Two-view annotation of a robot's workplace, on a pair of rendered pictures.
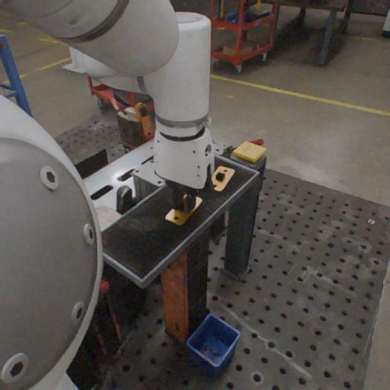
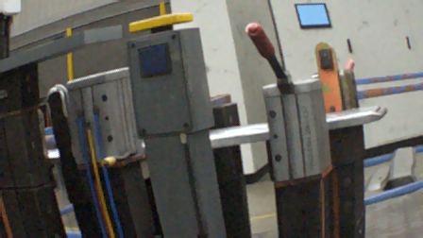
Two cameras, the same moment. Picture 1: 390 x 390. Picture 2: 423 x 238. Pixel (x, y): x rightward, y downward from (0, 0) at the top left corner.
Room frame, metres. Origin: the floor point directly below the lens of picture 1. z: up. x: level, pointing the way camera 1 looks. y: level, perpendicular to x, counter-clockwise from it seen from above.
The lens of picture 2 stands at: (0.33, -1.28, 1.10)
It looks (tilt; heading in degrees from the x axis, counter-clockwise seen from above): 3 degrees down; 69
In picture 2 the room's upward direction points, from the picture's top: 9 degrees counter-clockwise
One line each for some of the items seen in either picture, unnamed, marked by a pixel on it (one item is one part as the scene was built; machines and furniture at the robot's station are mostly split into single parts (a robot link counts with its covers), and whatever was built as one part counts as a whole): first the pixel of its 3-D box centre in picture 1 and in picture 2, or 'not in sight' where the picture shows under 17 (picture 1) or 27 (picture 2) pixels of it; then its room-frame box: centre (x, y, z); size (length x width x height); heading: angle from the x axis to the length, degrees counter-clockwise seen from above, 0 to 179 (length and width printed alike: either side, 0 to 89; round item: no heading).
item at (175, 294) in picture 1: (184, 278); (30, 221); (0.51, 0.02, 0.92); 0.10 x 0.08 x 0.45; 142
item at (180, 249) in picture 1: (183, 206); (7, 66); (0.51, 0.02, 1.16); 0.37 x 0.14 x 0.02; 142
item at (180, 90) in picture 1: (177, 66); not in sight; (0.50, 0.02, 1.44); 0.09 x 0.08 x 0.13; 72
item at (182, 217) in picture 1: (183, 207); not in sight; (0.50, 0.02, 1.17); 0.08 x 0.04 x 0.01; 152
